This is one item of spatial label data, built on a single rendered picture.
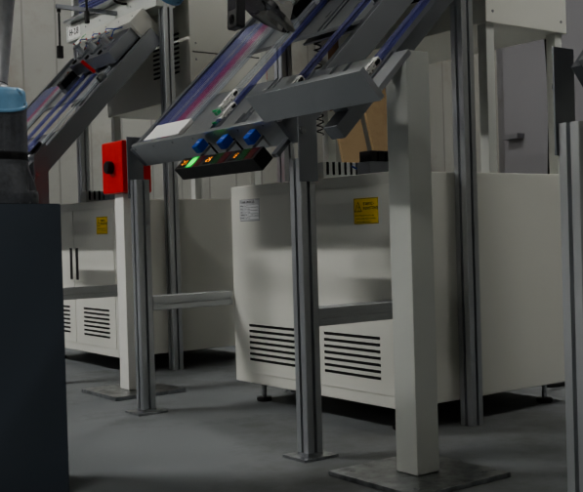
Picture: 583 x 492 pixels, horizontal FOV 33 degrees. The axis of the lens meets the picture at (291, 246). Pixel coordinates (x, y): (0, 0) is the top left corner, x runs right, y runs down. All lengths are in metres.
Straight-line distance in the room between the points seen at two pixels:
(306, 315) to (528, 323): 0.76
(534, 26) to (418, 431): 1.24
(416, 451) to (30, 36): 4.45
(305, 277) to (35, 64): 4.04
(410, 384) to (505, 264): 0.74
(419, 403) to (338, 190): 0.73
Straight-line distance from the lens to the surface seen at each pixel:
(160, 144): 2.56
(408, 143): 1.89
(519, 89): 6.23
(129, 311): 3.08
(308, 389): 2.11
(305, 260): 2.08
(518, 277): 2.61
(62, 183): 5.92
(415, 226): 1.89
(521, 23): 2.69
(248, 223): 2.78
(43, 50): 5.98
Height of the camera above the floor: 0.48
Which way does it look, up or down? 1 degrees down
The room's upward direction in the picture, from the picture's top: 2 degrees counter-clockwise
